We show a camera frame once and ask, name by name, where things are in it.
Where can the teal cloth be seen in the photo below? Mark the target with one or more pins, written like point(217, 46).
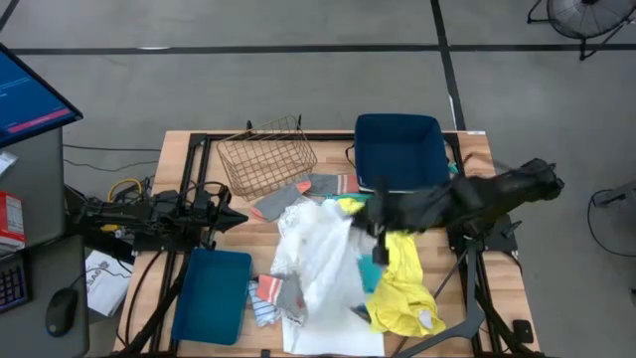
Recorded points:
point(355, 197)

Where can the small green clip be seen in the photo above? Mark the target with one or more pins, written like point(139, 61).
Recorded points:
point(453, 169)

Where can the black keyboard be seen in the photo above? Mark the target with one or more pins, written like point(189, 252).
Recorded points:
point(10, 286)

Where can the navy fabric storage bin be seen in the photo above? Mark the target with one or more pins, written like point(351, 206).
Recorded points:
point(397, 149)

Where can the yellow cloth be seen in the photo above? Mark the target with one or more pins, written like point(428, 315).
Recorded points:
point(402, 288)

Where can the blue terry towel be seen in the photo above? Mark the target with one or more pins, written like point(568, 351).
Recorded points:
point(370, 276)

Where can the computer monitor blue screen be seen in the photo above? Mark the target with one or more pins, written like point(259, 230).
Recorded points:
point(25, 99)

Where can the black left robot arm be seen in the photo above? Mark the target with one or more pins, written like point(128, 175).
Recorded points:
point(149, 214)

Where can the black computer mouse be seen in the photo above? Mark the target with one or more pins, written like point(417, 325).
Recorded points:
point(62, 313)

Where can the grey sock coral stripes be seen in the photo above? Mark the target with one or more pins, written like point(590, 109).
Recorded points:
point(290, 298)
point(278, 201)

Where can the white cloth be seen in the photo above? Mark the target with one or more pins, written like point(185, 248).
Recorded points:
point(318, 248)

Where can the white paper slip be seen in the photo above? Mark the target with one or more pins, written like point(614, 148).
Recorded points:
point(6, 161)

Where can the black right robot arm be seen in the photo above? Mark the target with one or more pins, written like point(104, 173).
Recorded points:
point(497, 191)

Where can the white blue striped sock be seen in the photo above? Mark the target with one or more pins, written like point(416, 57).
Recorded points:
point(263, 310)

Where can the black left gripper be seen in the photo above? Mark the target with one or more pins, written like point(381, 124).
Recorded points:
point(208, 216)

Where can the grey camera stand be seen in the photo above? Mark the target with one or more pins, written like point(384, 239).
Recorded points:
point(472, 288)

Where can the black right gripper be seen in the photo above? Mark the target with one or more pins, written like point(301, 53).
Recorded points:
point(377, 214)

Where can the red white cardboard box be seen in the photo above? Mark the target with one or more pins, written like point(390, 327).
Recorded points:
point(10, 219)

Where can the grey stand base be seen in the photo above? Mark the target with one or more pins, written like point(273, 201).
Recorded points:
point(621, 194)

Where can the white table label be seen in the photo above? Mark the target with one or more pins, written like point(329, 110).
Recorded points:
point(475, 132)

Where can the small black device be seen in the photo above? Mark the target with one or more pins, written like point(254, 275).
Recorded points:
point(523, 330)

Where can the white printed paper sheet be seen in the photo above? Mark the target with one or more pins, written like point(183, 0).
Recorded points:
point(104, 288)

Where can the grey desk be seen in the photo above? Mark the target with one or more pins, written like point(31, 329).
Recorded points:
point(40, 189)

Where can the white polo shirt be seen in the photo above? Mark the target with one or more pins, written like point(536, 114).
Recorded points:
point(333, 338)

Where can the black floor fan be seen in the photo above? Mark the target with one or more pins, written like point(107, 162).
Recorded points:
point(586, 17)

